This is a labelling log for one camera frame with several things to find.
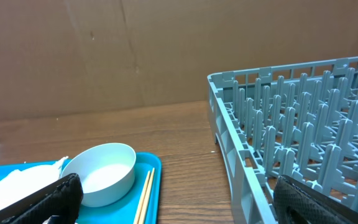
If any wooden chopstick outer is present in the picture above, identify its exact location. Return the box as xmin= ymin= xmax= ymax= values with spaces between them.
xmin=137 ymin=169 xmax=155 ymax=224

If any grey-green bowl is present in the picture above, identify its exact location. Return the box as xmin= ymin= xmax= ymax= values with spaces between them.
xmin=61 ymin=142 xmax=137 ymax=207

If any white tissue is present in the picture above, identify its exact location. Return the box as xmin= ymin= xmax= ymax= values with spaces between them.
xmin=0 ymin=156 xmax=68 ymax=210

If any teal plastic tray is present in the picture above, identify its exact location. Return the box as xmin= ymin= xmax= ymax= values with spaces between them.
xmin=0 ymin=152 xmax=162 ymax=224

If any wooden chopstick inner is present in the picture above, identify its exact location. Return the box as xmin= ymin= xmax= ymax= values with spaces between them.
xmin=133 ymin=171 xmax=150 ymax=224

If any grey dishwasher rack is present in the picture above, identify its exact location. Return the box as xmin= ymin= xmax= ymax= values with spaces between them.
xmin=208 ymin=57 xmax=358 ymax=223

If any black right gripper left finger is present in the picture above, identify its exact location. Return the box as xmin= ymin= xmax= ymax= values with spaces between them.
xmin=0 ymin=173 xmax=83 ymax=224

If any wooden chopstick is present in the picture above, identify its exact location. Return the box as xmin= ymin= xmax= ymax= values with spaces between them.
xmin=133 ymin=171 xmax=150 ymax=224
xmin=137 ymin=169 xmax=155 ymax=224

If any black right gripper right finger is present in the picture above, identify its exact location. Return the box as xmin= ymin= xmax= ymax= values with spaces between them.
xmin=273 ymin=175 xmax=358 ymax=224

